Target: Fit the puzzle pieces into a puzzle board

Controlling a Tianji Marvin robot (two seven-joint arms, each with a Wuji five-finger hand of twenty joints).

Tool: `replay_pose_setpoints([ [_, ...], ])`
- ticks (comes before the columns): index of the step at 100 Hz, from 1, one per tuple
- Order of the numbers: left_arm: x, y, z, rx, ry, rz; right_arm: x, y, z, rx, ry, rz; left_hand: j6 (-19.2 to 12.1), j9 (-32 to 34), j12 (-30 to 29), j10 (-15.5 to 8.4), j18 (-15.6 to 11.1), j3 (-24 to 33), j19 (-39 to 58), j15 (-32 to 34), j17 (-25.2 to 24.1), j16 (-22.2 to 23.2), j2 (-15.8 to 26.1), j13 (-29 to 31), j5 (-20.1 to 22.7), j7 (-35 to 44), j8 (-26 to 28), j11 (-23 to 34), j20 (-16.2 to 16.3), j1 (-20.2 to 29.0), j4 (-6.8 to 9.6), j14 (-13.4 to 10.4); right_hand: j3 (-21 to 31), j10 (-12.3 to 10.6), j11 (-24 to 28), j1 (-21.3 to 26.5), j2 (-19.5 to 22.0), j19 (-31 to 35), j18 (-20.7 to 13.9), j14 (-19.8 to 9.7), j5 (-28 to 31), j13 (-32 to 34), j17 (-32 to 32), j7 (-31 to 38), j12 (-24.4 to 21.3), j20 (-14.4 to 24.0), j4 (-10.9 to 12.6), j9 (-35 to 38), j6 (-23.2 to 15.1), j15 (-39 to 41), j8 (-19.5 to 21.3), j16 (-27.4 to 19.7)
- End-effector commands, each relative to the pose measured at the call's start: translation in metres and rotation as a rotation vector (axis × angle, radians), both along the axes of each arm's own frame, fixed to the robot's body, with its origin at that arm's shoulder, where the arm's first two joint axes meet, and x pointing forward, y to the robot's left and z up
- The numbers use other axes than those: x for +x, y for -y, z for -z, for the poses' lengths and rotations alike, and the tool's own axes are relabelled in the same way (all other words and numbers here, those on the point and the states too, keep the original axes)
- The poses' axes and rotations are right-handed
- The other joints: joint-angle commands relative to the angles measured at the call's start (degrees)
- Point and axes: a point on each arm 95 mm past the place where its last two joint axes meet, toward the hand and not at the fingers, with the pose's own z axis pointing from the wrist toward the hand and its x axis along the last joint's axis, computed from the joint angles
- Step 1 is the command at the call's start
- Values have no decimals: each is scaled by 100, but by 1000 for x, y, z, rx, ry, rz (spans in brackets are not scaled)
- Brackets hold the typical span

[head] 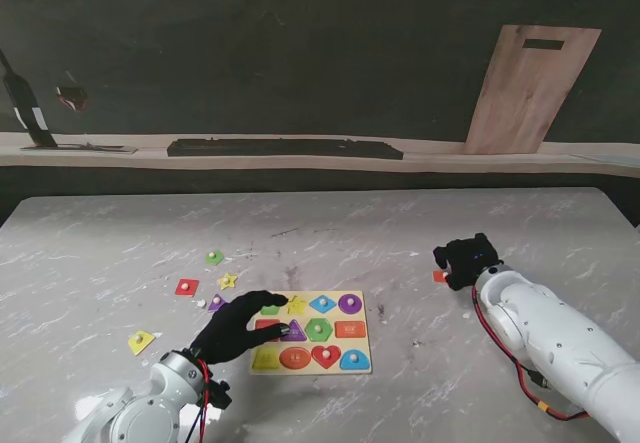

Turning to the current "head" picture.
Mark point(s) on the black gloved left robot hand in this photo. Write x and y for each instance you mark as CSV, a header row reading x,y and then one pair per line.
x,y
230,333

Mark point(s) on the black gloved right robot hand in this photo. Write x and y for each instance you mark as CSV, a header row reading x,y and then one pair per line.
x,y
470,260

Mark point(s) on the orange-red rectangle puzzle piece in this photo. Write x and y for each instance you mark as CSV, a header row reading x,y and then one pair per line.
x,y
440,277

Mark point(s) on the red square puzzle piece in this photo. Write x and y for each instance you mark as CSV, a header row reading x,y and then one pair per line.
x,y
186,288

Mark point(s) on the green hexagon puzzle piece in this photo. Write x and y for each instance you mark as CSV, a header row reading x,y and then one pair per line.
x,y
314,332

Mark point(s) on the yellow pentagon puzzle piece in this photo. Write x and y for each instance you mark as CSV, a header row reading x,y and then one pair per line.
x,y
140,343

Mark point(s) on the blue diamond puzzle piece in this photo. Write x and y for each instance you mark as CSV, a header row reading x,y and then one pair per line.
x,y
317,305

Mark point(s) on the red heart puzzle piece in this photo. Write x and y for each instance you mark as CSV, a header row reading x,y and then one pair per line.
x,y
322,358

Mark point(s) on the purple circle puzzle piece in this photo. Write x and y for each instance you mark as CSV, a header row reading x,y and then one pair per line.
x,y
345,305

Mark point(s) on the yellow wooden shape puzzle board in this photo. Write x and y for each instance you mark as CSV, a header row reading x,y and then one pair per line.
x,y
350,329

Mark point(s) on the blue semicircle puzzle piece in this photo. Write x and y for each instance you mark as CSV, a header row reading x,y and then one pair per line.
x,y
348,363

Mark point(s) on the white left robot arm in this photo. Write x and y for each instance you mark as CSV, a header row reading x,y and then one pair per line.
x,y
140,408

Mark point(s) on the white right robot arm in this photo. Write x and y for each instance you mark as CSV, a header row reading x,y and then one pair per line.
x,y
550,333

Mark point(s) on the purple triangle puzzle piece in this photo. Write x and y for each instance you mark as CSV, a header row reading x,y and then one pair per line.
x,y
216,304

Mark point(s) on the yellow star puzzle piece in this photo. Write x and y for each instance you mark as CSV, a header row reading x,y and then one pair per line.
x,y
227,281

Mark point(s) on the green trapezoid puzzle piece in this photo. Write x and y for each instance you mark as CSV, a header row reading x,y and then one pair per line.
x,y
215,259

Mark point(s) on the wooden cutting board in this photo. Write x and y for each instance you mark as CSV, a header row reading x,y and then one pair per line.
x,y
525,98

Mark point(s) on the thin flat serving board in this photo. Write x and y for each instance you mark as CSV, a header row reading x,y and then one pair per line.
x,y
120,150

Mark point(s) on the light wooden shelf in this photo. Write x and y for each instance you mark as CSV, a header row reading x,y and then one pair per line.
x,y
450,163

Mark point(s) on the long black tray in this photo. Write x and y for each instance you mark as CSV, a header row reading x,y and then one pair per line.
x,y
280,148

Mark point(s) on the red wine glass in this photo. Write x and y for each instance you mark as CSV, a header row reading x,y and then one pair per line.
x,y
71,98

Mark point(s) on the dark wine bottle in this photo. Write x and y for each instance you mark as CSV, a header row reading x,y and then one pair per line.
x,y
27,108

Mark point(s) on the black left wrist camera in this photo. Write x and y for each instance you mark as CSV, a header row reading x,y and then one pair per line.
x,y
220,394

